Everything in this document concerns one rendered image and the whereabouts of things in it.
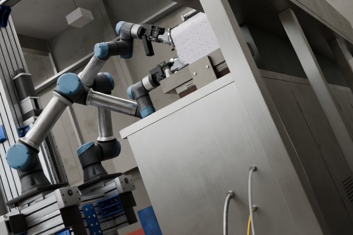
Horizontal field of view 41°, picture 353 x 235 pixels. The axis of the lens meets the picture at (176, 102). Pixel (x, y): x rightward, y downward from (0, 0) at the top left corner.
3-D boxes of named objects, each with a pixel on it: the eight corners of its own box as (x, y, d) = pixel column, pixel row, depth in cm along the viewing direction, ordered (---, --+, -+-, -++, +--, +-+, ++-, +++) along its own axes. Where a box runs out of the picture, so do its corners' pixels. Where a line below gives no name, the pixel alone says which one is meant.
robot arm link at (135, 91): (138, 102, 242) (132, 87, 244) (154, 93, 237) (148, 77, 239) (129, 102, 235) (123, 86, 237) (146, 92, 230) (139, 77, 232)
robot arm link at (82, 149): (79, 170, 281) (71, 149, 284) (98, 164, 290) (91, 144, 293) (86, 164, 272) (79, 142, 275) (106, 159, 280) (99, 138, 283)
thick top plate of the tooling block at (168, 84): (182, 94, 220) (177, 83, 221) (255, 55, 202) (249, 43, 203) (164, 93, 206) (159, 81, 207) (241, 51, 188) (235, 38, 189)
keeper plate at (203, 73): (199, 89, 197) (189, 66, 200) (219, 79, 193) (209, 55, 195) (196, 89, 195) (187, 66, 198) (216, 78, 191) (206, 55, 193)
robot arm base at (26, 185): (15, 199, 231) (9, 180, 233) (37, 194, 244) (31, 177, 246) (37, 188, 225) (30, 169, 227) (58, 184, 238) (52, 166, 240)
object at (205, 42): (189, 81, 223) (176, 46, 227) (231, 58, 212) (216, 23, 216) (189, 81, 222) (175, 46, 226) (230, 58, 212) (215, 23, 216)
